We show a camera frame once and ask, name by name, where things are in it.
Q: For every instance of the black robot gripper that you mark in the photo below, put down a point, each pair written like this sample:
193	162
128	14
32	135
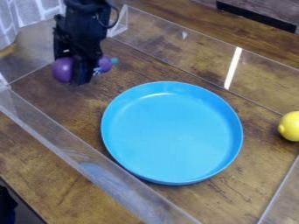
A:
77	33

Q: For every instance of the purple toy eggplant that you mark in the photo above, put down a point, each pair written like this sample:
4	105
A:
61	67

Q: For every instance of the blue round tray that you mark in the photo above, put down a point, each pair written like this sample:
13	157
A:
171	132

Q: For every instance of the white patterned curtain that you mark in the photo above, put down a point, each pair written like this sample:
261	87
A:
18	13

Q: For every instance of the yellow lemon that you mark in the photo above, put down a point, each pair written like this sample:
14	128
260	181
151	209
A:
288	126

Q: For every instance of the clear acrylic enclosure wall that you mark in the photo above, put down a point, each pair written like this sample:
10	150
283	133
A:
165	40

